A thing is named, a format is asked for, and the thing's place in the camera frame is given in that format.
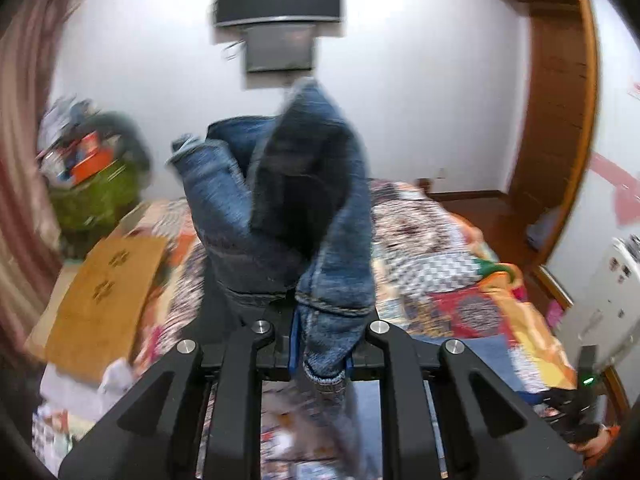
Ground small black wall monitor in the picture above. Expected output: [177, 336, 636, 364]
[243, 23, 316, 74]

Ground wooden lap desk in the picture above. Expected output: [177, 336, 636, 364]
[44, 235, 167, 385]

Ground white mini fridge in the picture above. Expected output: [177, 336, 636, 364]
[556, 235, 640, 382]

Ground green fabric storage box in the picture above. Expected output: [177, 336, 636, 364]
[49, 160, 140, 260]

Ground white clothes pile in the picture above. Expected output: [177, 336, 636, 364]
[37, 96, 96, 151]

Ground orange box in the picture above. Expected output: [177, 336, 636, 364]
[70, 148, 114, 185]

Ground patchwork patterned bed quilt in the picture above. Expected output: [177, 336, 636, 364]
[114, 178, 580, 480]

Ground striped red gold curtain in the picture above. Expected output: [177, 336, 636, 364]
[1, 0, 73, 360]

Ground brown wooden wardrobe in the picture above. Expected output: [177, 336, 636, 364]
[508, 0, 598, 264]

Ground blue denim jeans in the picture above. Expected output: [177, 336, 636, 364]
[169, 78, 375, 479]

